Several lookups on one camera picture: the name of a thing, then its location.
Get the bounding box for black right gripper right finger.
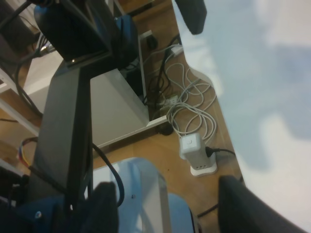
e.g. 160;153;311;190
218;176;303;233

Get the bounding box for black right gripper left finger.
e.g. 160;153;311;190
85;182;119;233

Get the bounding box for white power strip tower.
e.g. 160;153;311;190
179;133;218;177

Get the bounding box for white cabinet box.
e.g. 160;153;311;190
90;69;167;148

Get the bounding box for black power cable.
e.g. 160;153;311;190
206;146;236;156

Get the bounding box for white coiled cable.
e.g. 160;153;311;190
143;46;218;144

